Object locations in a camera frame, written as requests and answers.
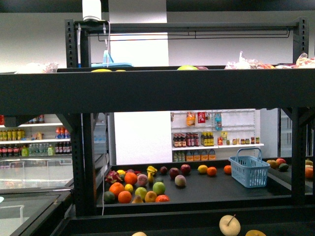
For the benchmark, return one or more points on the yellow starfruit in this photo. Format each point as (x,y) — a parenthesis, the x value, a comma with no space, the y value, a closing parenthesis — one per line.
(151,170)

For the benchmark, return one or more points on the yellow-orange apple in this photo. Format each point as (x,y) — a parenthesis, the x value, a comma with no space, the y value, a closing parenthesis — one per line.
(255,233)

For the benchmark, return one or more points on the white pear with stem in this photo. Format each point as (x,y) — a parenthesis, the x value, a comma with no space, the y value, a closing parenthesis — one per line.
(229,225)

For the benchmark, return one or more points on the glass freezer chest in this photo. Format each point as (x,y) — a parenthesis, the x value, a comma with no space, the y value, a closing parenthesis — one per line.
(35,192)

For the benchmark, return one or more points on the dark red plum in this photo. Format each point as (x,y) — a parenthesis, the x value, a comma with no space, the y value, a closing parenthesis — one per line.
(163,170)

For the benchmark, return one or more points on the far right orange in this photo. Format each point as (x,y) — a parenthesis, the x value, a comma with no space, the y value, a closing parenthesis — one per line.
(228,170)

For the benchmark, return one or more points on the far mandarin orange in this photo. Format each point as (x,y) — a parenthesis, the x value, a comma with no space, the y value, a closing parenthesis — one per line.
(211,171)

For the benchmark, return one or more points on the dark red apple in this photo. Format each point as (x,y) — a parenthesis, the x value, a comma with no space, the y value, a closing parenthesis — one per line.
(185,169)

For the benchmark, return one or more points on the far pink peach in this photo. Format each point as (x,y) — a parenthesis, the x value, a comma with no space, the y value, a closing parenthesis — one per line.
(180,181)

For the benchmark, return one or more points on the far green apple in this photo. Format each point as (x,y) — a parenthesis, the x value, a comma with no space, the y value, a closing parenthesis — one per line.
(159,188)

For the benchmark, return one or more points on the black metal shelf rack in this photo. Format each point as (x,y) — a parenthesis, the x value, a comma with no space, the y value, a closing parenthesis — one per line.
(77,94)

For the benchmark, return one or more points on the small blue basket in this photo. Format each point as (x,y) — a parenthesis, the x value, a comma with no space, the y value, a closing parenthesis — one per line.
(250,171)

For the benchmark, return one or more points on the far yellow lemon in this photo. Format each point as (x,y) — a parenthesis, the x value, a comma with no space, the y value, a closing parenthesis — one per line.
(202,169)

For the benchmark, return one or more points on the pink dragon fruit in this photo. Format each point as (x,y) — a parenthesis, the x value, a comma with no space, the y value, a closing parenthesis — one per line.
(113,177)

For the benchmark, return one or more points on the white shelf with bottles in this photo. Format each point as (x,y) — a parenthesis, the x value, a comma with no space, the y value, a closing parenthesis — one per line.
(206,135)

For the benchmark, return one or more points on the far large orange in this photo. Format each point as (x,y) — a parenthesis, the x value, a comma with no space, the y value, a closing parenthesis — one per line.
(130,178)

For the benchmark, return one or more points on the left drinks shelf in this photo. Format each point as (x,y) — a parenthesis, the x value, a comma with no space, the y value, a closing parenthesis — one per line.
(44,135)

